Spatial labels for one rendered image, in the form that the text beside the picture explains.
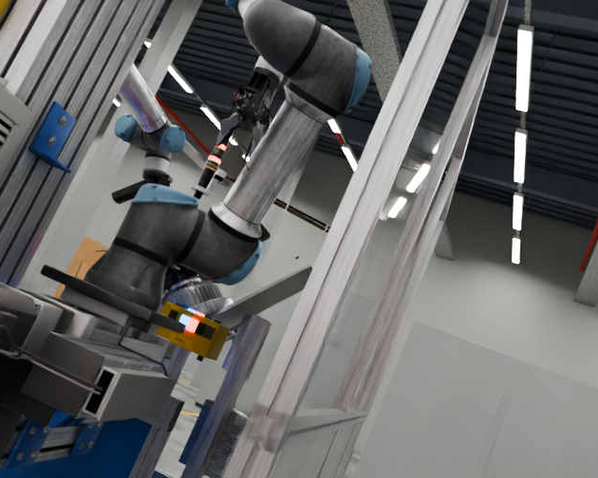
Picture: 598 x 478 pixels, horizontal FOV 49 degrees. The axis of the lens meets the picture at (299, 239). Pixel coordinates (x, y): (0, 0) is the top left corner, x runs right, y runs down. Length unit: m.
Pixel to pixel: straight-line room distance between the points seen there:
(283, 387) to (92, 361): 0.33
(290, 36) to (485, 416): 6.30
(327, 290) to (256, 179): 0.58
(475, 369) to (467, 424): 0.57
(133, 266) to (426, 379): 6.23
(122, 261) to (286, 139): 0.38
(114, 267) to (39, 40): 0.42
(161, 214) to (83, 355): 0.40
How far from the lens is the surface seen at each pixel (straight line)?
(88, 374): 0.95
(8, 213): 1.15
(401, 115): 0.76
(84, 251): 10.40
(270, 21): 1.22
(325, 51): 1.21
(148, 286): 1.25
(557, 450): 7.24
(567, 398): 7.27
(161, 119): 1.82
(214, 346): 1.68
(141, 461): 1.73
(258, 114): 1.62
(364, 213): 0.72
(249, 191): 1.26
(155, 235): 1.25
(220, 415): 2.15
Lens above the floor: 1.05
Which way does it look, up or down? 10 degrees up
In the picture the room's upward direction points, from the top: 24 degrees clockwise
